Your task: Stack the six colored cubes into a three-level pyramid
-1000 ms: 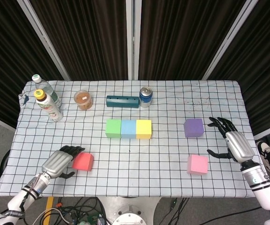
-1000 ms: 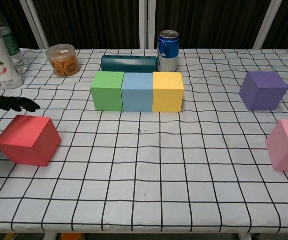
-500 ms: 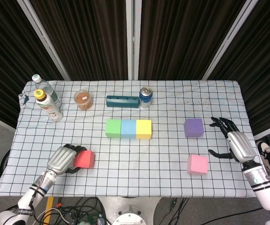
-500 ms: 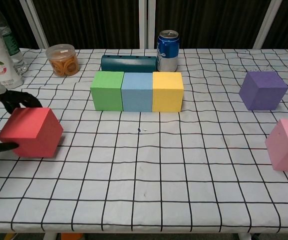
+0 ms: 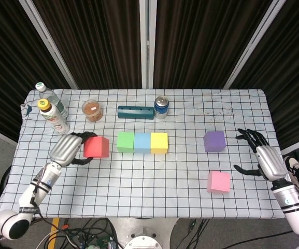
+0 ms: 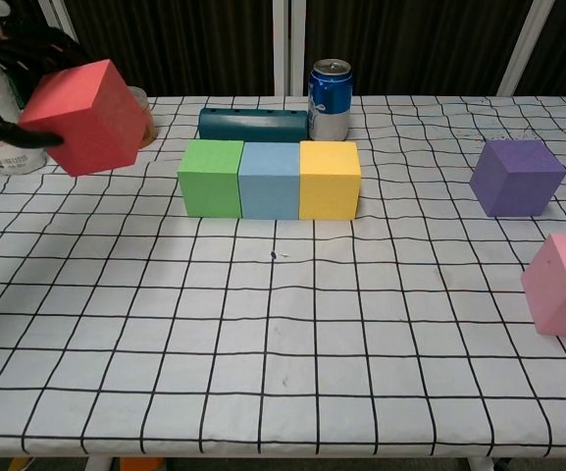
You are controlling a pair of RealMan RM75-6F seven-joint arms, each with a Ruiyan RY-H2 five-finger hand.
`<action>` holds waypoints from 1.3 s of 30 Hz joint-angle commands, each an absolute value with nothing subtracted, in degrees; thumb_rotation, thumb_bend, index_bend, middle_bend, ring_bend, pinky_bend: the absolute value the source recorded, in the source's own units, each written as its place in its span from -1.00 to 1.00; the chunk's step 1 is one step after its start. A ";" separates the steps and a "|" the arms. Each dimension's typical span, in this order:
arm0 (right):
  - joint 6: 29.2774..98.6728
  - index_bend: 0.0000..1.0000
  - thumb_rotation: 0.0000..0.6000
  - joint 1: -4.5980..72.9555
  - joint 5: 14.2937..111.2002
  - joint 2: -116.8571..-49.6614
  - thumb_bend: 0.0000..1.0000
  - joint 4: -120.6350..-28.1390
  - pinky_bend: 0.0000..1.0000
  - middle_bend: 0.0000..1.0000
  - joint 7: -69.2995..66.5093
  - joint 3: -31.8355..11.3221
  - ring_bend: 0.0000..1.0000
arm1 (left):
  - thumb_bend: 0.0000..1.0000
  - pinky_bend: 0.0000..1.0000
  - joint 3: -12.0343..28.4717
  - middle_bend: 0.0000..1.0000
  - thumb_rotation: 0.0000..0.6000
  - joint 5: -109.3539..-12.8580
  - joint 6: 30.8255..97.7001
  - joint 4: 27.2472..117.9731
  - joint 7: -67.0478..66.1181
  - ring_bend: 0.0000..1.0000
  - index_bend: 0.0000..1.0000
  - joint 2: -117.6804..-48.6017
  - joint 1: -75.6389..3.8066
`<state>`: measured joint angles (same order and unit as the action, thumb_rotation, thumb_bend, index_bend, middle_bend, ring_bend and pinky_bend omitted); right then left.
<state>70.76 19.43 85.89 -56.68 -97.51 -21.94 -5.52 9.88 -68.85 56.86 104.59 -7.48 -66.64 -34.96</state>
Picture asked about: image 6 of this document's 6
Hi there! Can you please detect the red foam cube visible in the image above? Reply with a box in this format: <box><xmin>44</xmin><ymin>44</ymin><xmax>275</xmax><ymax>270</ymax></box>
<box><xmin>19</xmin><ymin>59</ymin><xmax>149</xmax><ymax>178</ymax></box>

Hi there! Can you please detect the purple foam cube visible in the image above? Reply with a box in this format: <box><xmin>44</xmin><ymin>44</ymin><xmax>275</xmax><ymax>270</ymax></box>
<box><xmin>469</xmin><ymin>138</ymin><xmax>566</xmax><ymax>218</ymax></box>

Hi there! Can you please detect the teal oblong plastic case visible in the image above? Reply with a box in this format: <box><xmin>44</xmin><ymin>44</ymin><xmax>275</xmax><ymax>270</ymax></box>
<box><xmin>198</xmin><ymin>107</ymin><xmax>310</xmax><ymax>144</ymax></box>

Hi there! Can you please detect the white black grid tablecloth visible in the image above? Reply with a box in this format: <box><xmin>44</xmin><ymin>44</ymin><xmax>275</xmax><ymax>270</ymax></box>
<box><xmin>0</xmin><ymin>92</ymin><xmax>566</xmax><ymax>460</ymax></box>

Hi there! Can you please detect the green foam cube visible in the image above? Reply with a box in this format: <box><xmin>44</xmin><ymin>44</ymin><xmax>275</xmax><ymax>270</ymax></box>
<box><xmin>177</xmin><ymin>139</ymin><xmax>245</xmax><ymax>220</ymax></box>

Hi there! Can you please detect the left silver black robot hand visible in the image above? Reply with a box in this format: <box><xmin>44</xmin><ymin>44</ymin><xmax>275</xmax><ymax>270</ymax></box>
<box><xmin>0</xmin><ymin>0</ymin><xmax>85</xmax><ymax>148</ymax></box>

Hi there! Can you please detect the light blue foam cube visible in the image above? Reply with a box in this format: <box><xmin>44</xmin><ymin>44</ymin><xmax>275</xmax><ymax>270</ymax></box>
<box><xmin>237</xmin><ymin>141</ymin><xmax>302</xmax><ymax>221</ymax></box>

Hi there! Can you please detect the yellow foam cube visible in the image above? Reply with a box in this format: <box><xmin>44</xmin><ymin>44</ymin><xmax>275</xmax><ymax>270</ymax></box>
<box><xmin>298</xmin><ymin>140</ymin><xmax>363</xmax><ymax>222</ymax></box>

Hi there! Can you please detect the yellow-capped drink bottle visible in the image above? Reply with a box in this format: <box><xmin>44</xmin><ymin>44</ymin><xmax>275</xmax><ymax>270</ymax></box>
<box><xmin>0</xmin><ymin>53</ymin><xmax>48</xmax><ymax>177</ymax></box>

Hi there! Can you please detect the clear jar of rubber bands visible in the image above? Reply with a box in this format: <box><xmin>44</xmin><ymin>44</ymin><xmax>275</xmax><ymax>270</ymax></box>
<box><xmin>128</xmin><ymin>85</ymin><xmax>158</xmax><ymax>151</ymax></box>

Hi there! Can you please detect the blue soda can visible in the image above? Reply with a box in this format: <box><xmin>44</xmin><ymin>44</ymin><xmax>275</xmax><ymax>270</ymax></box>
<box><xmin>309</xmin><ymin>58</ymin><xmax>354</xmax><ymax>143</ymax></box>

